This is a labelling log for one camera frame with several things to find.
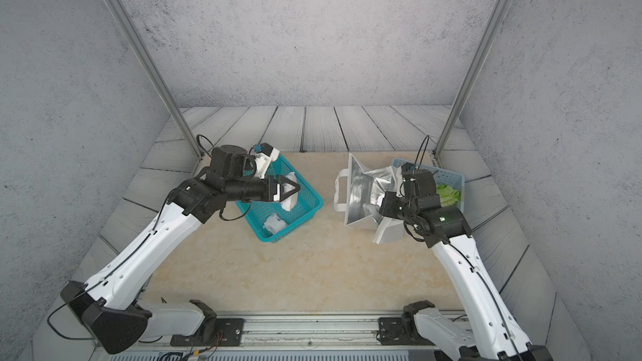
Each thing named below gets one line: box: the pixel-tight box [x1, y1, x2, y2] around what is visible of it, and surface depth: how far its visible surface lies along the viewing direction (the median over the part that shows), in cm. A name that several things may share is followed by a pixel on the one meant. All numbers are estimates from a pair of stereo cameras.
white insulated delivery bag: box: [333, 152, 406, 244], surface depth 88 cm
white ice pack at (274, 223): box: [263, 213, 287, 235], surface depth 94 cm
